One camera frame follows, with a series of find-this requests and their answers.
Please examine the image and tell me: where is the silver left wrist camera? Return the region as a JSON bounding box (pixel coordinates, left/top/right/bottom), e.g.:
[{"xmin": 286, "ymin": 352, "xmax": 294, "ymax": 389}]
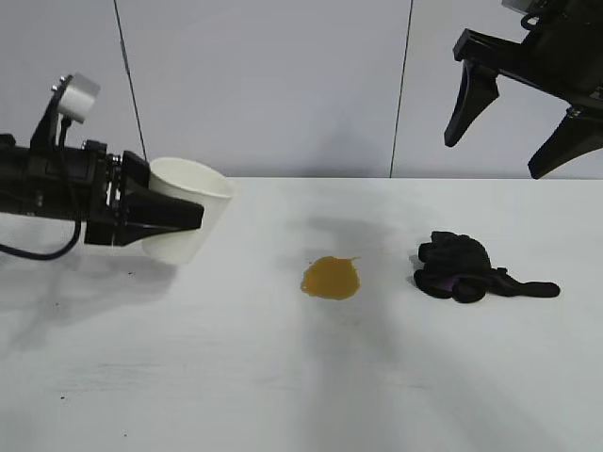
[{"xmin": 30, "ymin": 73, "xmax": 102, "ymax": 152}]

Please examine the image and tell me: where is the brown liquid spill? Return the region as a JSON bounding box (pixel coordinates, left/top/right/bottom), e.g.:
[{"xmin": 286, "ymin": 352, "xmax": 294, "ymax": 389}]
[{"xmin": 300, "ymin": 255, "xmax": 363, "ymax": 300}]

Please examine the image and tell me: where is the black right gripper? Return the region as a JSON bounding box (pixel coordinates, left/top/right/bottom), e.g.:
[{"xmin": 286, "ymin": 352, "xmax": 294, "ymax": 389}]
[{"xmin": 443, "ymin": 0, "xmax": 603, "ymax": 181}]

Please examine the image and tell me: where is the black cloth with strap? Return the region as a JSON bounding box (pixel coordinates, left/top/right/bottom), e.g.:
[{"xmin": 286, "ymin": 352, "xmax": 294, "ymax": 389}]
[{"xmin": 412, "ymin": 230, "xmax": 562, "ymax": 305}]

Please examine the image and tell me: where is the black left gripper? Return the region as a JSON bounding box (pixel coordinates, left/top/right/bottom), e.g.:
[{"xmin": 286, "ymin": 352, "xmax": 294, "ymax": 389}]
[{"xmin": 27, "ymin": 139, "xmax": 206, "ymax": 248}]

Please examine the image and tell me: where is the white paper cup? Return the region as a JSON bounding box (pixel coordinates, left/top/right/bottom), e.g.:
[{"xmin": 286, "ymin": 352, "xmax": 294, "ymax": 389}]
[{"xmin": 140, "ymin": 156, "xmax": 236, "ymax": 265}]

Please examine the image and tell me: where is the thin black wall line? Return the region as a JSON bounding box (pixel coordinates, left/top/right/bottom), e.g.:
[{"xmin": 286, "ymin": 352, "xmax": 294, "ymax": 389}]
[
  {"xmin": 113, "ymin": 0, "xmax": 150, "ymax": 166},
  {"xmin": 388, "ymin": 0, "xmax": 415, "ymax": 179}
]

